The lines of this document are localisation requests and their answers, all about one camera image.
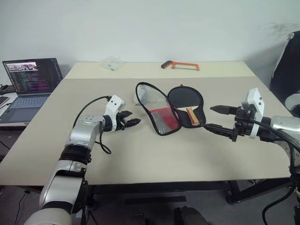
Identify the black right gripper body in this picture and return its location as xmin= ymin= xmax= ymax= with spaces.
xmin=232 ymin=106 xmax=255 ymax=143

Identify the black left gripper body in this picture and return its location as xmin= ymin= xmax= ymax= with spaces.
xmin=114 ymin=111 xmax=128 ymax=131

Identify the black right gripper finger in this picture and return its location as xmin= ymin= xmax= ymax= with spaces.
xmin=203 ymin=123 xmax=235 ymax=139
xmin=209 ymin=105 xmax=239 ymax=116

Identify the black zippered paddle case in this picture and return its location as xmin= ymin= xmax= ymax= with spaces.
xmin=135 ymin=82 xmax=207 ymax=137

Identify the black rubber table tennis paddle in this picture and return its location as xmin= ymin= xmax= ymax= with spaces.
xmin=168 ymin=87 xmax=201 ymax=126

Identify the clear plastic bag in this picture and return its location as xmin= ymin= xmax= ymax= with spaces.
xmin=101 ymin=55 xmax=124 ymax=72

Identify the orange hacksaw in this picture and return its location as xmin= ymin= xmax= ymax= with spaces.
xmin=160 ymin=60 xmax=200 ymax=72

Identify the dark rounded shape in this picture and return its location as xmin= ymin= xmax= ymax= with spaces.
xmin=173 ymin=205 xmax=210 ymax=225

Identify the grey open laptop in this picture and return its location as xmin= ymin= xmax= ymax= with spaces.
xmin=0 ymin=58 xmax=64 ymax=124

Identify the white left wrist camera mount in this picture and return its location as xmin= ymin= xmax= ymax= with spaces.
xmin=105 ymin=95 xmax=125 ymax=131

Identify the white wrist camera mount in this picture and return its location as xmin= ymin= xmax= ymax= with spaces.
xmin=105 ymin=95 xmax=125 ymax=131
xmin=241 ymin=87 xmax=266 ymax=139

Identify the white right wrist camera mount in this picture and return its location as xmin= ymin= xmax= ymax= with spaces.
xmin=241 ymin=87 xmax=266 ymax=139

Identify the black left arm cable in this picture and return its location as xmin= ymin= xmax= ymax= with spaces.
xmin=72 ymin=95 xmax=112 ymax=155

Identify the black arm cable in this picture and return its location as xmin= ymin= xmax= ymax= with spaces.
xmin=247 ymin=118 xmax=300 ymax=225
xmin=72 ymin=95 xmax=112 ymax=155

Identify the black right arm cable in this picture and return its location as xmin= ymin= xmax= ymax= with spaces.
xmin=247 ymin=118 xmax=300 ymax=225

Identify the black table frame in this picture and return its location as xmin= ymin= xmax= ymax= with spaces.
xmin=88 ymin=177 xmax=292 ymax=205

